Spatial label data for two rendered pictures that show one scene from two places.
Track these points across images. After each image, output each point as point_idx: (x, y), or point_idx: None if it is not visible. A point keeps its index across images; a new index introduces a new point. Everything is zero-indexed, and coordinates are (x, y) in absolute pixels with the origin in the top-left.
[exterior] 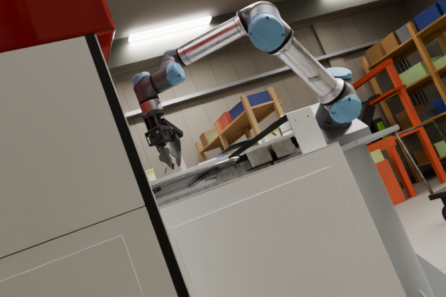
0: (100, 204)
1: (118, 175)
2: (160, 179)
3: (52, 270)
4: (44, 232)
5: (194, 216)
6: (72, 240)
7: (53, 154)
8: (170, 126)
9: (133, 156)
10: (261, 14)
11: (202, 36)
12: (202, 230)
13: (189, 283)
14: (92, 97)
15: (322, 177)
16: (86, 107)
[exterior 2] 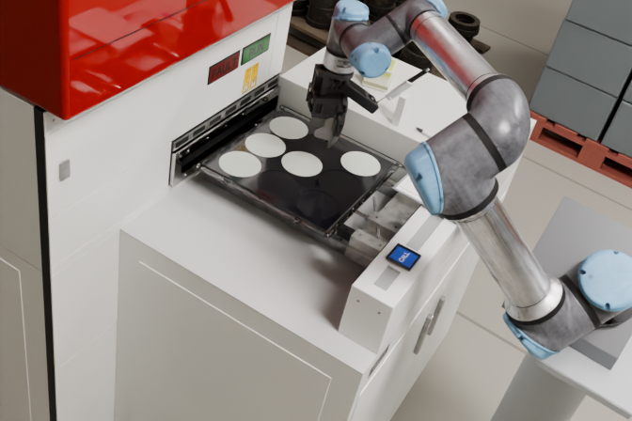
0: (10, 241)
1: (28, 236)
2: (353, 112)
3: None
4: None
5: (162, 272)
6: None
7: None
8: (346, 100)
9: (44, 236)
10: (427, 158)
11: (441, 43)
12: (163, 287)
13: (134, 302)
14: (25, 165)
15: (310, 374)
16: (19, 169)
